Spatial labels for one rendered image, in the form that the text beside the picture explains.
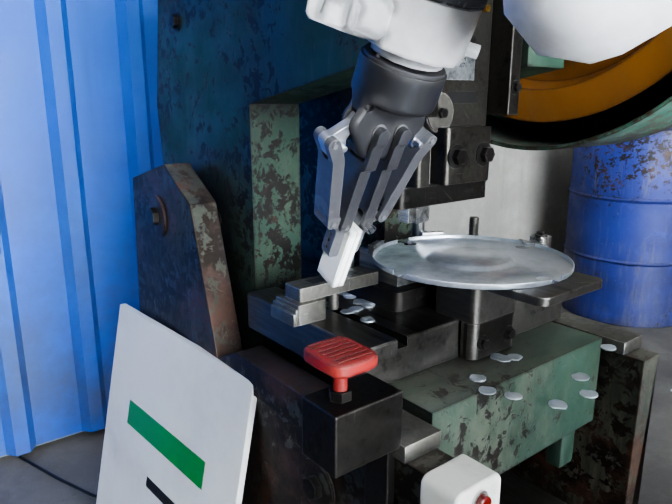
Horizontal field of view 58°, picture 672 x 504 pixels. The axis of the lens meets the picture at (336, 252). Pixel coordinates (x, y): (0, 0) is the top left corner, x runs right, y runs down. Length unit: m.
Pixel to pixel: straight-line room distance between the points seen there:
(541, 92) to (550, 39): 0.83
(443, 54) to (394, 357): 0.45
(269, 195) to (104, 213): 0.97
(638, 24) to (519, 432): 0.66
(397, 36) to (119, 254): 1.57
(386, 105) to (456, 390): 0.44
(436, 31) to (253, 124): 0.57
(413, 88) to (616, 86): 0.70
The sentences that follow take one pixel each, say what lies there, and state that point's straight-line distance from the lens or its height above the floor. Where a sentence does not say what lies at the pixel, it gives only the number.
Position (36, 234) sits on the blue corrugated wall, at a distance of 1.89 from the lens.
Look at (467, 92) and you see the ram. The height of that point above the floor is 1.02.
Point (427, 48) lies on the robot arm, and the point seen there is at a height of 1.05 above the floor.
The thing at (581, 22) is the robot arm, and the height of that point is 1.06.
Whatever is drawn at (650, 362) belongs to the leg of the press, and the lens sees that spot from 1.10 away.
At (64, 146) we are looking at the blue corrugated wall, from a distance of 1.85.
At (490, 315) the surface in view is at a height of 0.71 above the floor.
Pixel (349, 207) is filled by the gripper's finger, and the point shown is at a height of 0.92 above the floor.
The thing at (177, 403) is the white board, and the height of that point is 0.48.
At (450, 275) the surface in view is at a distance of 0.84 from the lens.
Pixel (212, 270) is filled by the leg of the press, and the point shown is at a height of 0.73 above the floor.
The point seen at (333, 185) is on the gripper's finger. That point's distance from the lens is 0.53.
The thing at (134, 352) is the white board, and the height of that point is 0.51.
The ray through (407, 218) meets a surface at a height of 0.83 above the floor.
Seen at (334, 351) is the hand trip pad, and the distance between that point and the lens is 0.64.
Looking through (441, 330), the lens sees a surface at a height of 0.70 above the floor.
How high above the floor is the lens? 1.02
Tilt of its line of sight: 14 degrees down
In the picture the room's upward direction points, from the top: straight up
